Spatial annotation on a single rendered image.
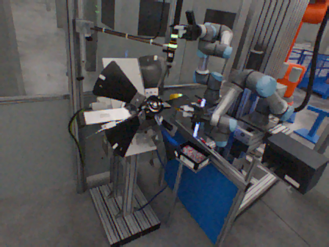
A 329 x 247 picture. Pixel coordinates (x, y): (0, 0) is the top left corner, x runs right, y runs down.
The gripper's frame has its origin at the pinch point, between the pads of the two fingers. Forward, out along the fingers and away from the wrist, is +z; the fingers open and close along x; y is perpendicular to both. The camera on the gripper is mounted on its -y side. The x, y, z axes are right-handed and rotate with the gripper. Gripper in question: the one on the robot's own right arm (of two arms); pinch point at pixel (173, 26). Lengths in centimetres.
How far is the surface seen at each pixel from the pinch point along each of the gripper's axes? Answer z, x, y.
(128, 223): 15, 3, 158
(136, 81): -3, 32, 43
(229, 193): -29, -51, 99
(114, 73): 26.0, 14.6, 29.2
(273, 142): -20, -66, 43
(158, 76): -2.3, 9.2, 31.5
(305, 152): -23, -79, 42
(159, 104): 5.7, -4.5, 44.2
